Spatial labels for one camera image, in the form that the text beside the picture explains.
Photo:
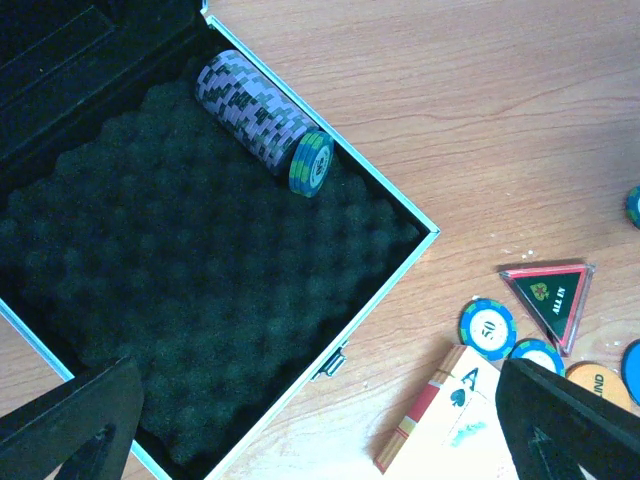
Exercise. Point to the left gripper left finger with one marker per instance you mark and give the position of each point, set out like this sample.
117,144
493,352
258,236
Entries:
82,429

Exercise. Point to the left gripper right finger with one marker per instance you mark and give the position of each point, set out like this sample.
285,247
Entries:
555,429

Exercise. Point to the pink yellow card deck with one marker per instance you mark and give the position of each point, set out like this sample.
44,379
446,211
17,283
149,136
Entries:
452,430

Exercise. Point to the triangular all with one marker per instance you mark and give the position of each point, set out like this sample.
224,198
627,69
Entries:
554,294

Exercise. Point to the aluminium poker case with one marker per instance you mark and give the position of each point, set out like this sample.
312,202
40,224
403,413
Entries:
134,224

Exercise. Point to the blue green chip stack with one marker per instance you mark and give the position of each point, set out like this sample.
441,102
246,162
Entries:
632,206
311,162

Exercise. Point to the purple poker chip stack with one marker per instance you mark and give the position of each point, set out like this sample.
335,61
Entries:
252,108

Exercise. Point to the orange big blind button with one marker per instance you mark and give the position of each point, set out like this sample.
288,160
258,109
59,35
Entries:
600,381

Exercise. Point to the blue small blind button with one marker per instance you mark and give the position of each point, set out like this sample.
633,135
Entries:
630,369

